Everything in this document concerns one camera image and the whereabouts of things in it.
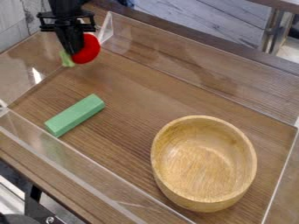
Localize clear acrylic enclosure walls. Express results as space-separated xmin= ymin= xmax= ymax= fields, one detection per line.
xmin=0 ymin=10 xmax=299 ymax=224

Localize wooden bowl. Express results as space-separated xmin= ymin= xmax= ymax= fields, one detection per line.
xmin=151 ymin=115 xmax=257 ymax=213

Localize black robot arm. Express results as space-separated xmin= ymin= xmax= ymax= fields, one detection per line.
xmin=36 ymin=0 xmax=96 ymax=55

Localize black table frame bracket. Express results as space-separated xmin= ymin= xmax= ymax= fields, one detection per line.
xmin=0 ymin=183 xmax=68 ymax=224

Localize red plush fruit green stem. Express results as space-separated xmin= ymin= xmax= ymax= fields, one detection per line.
xmin=60 ymin=33 xmax=100 ymax=67

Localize green rectangular block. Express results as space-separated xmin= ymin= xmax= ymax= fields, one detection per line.
xmin=44 ymin=94 xmax=105 ymax=137

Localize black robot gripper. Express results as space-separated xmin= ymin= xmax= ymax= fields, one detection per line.
xmin=36 ymin=10 xmax=96 ymax=54

